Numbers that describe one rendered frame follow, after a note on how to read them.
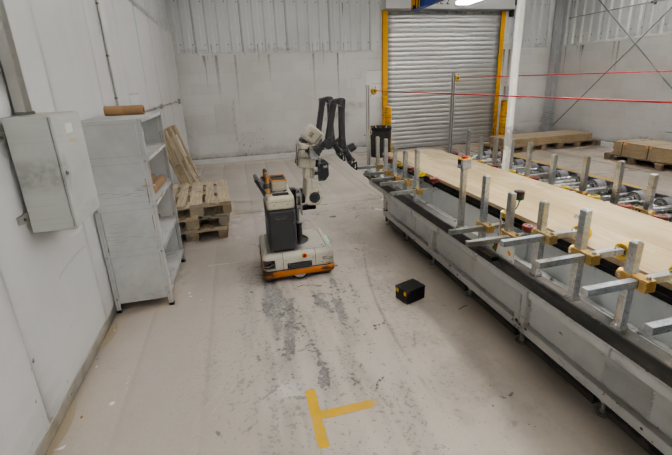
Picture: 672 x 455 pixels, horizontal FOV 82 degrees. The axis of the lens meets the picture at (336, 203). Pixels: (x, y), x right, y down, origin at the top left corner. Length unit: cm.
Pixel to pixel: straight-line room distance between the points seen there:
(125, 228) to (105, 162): 53
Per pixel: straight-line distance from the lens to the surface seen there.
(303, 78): 968
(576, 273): 220
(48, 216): 256
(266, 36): 963
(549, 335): 288
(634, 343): 208
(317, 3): 993
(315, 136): 357
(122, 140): 330
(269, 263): 362
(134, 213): 341
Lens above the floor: 176
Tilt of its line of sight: 17 degrees down
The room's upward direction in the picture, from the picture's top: 2 degrees counter-clockwise
